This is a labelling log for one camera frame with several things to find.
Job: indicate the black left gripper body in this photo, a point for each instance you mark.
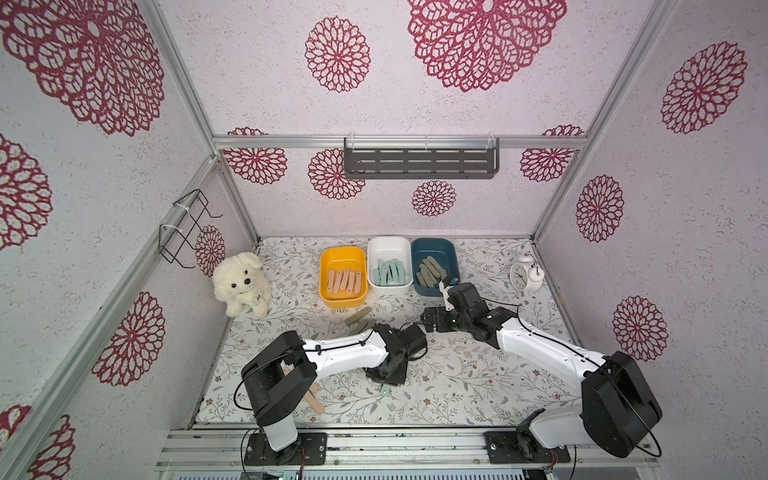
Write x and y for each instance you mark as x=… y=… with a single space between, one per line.
x=393 y=375

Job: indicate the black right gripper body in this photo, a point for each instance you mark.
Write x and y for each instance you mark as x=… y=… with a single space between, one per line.
x=459 y=294

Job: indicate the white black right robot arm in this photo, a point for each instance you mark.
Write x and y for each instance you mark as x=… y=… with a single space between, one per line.
x=617 y=409

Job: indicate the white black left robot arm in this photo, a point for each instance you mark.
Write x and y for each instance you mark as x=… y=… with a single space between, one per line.
x=278 y=378

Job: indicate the teal plastic storage box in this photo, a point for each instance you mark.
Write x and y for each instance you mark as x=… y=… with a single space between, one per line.
x=444 y=253

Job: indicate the white plastic storage box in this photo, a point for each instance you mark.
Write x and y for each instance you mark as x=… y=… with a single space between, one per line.
x=388 y=248

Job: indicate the yellow plastic storage box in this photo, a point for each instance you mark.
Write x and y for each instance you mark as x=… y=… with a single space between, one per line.
x=339 y=259

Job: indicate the white twin-bell alarm clock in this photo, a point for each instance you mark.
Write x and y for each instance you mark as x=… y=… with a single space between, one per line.
x=526 y=275

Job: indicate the white plush dog toy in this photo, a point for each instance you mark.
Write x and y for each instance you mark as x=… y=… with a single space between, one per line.
x=239 y=282

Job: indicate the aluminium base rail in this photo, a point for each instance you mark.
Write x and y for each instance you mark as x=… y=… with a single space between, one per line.
x=430 y=452

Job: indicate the grey wall shelf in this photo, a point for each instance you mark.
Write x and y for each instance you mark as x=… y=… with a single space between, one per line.
x=425 y=160

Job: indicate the black wire wall rack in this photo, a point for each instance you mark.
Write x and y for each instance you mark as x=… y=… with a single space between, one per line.
x=174 y=236

